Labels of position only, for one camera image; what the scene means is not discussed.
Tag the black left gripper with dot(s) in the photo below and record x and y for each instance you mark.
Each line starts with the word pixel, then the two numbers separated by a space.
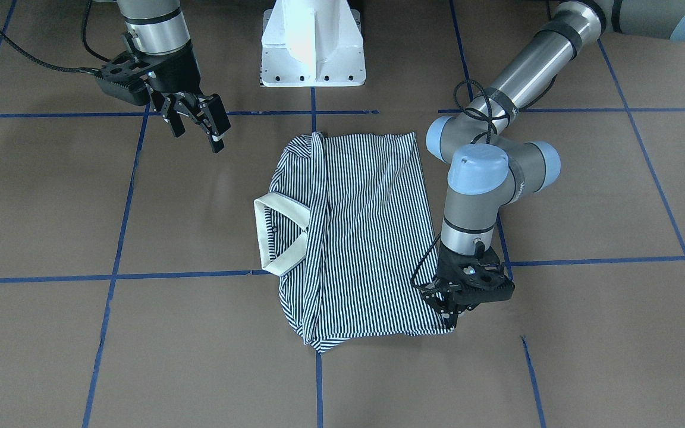
pixel 445 300

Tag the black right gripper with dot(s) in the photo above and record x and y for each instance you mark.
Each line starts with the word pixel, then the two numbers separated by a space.
pixel 179 71

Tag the navy white striped polo shirt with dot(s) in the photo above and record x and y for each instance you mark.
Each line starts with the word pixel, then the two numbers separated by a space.
pixel 345 226

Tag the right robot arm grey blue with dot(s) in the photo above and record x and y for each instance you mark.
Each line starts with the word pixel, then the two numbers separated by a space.
pixel 158 28

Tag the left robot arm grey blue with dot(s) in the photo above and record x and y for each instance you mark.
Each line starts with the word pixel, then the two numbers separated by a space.
pixel 488 171

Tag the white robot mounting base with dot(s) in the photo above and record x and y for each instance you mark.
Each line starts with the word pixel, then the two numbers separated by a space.
pixel 312 44

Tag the brown table cover mat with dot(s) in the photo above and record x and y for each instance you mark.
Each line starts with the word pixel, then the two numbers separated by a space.
pixel 130 290

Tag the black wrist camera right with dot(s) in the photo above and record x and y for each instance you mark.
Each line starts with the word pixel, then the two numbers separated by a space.
pixel 116 79

